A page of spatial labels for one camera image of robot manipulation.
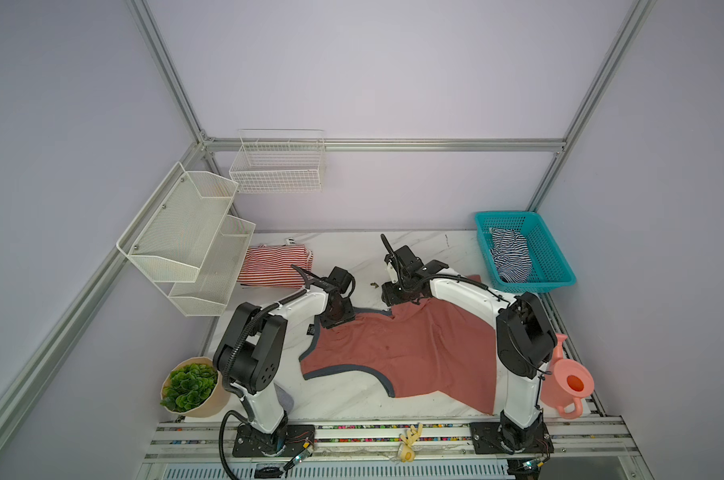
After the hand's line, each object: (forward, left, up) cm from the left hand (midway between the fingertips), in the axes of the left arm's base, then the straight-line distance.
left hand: (344, 320), depth 92 cm
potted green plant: (-23, +34, +9) cm, 42 cm away
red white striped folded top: (+18, +26, +5) cm, 32 cm away
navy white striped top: (+28, -62, 0) cm, 68 cm away
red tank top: (-8, -26, -1) cm, 27 cm away
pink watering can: (-21, -57, +8) cm, 61 cm away
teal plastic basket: (+19, -72, +2) cm, 75 cm away
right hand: (+5, -13, +6) cm, 15 cm away
